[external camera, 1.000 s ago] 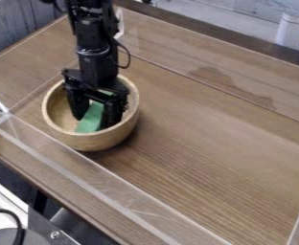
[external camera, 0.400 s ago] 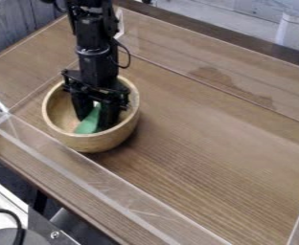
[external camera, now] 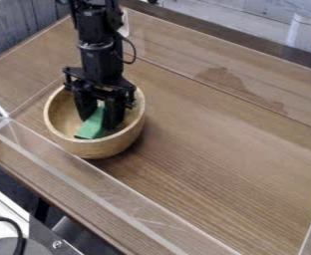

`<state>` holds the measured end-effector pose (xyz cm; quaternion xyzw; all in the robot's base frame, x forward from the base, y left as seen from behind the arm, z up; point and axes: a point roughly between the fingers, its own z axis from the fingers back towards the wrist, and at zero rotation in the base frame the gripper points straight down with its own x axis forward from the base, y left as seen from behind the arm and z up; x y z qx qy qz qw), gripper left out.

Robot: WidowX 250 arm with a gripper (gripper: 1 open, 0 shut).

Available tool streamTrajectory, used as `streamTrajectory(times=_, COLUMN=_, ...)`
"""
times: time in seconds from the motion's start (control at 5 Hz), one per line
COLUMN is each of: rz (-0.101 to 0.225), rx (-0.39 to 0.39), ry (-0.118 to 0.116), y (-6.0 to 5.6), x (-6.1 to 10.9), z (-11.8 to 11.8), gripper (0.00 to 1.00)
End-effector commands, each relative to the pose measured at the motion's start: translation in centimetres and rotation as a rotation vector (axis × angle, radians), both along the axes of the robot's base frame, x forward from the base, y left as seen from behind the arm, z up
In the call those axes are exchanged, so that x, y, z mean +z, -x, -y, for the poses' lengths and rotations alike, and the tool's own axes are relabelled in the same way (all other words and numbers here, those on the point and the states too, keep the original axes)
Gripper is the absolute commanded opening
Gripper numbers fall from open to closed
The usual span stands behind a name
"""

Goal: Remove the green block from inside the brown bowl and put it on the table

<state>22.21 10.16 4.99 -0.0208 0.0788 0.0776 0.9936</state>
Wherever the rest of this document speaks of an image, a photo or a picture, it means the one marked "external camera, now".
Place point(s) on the white container in background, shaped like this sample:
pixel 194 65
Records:
pixel 299 32

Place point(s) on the clear acrylic barrier wall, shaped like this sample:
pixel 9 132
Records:
pixel 215 181

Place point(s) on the metal bracket with screw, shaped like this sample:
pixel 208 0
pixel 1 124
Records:
pixel 44 242

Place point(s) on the green rectangular block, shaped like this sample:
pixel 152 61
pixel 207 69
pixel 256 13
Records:
pixel 92 128

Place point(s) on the brown wooden bowl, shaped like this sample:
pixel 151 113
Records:
pixel 63 122

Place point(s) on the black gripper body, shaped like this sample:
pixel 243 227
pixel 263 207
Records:
pixel 100 73

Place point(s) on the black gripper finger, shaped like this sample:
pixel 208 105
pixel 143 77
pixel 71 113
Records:
pixel 113 112
pixel 85 103

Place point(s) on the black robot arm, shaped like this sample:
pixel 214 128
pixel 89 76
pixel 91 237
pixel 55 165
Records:
pixel 97 21

